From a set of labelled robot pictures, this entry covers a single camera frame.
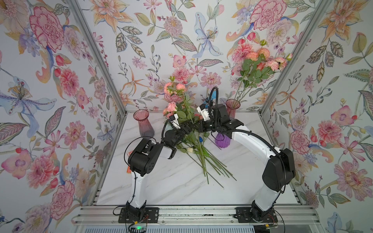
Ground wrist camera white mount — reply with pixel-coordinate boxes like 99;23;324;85
197;104;210;121
169;113;180;129

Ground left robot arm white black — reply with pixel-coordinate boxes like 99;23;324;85
125;122;193;220

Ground purple blue glass vase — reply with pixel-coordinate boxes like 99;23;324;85
215;133;231;149

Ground pink spray rose stem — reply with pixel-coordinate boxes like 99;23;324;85
163;76;198;125

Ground red glass vase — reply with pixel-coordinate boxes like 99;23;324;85
226;99;241;118

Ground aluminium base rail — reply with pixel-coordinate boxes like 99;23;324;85
72;205;324;233

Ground blue microphone on black stand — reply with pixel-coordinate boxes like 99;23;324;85
204;91;216;104

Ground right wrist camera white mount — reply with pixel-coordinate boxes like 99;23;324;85
197;104;210;121

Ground smoky pink glass vase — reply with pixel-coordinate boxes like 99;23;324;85
133;109;155;137

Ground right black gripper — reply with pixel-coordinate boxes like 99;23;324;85
192;119;222;134

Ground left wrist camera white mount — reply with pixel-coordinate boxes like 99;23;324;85
169;113;180;129

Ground single red pink rose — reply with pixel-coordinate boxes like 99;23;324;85
235;59;264;102

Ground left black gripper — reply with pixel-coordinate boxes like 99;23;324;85
170;119;193;149

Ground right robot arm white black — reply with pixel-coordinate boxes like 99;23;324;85
197;104;295;222

